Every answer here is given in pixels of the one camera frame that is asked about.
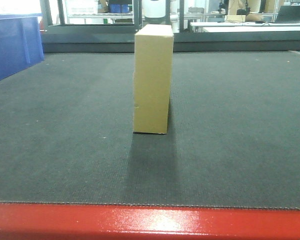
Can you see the brown cardboard box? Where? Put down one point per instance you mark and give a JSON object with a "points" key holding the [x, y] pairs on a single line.
{"points": [[153, 56]]}

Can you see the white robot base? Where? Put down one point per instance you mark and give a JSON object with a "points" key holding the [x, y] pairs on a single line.
{"points": [[161, 12]]}

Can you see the white background table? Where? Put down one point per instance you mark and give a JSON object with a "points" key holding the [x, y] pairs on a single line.
{"points": [[237, 27]]}

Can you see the blue plastic bin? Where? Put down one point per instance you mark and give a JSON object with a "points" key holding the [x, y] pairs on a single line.
{"points": [[20, 43]]}

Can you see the black laptop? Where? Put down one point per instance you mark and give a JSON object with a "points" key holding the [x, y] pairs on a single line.
{"points": [[288, 14]]}

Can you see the grey metal frame barrier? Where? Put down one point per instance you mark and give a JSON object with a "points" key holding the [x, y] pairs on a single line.
{"points": [[63, 38]]}

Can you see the background wire shelf rack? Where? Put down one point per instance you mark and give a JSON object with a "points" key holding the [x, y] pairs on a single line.
{"points": [[98, 12]]}

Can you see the red conveyor frame edge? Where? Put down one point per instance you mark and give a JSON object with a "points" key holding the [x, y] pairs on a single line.
{"points": [[22, 221]]}

